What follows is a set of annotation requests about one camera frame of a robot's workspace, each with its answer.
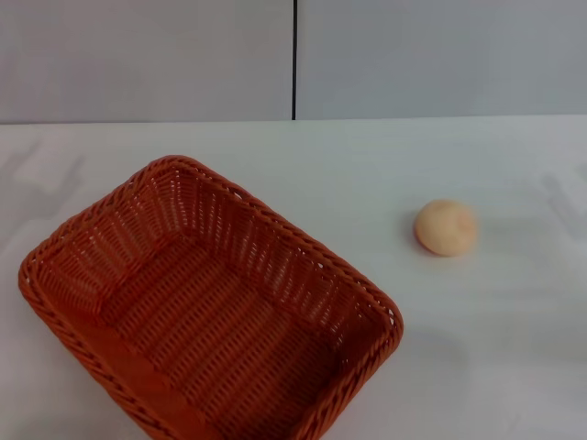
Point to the orange woven plastic basket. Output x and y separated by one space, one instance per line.
206 298

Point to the pale peach steamed bun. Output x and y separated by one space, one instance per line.
445 227

